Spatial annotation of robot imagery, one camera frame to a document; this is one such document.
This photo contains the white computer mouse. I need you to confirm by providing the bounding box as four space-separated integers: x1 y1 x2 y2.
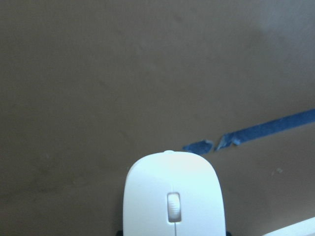
123 150 226 236

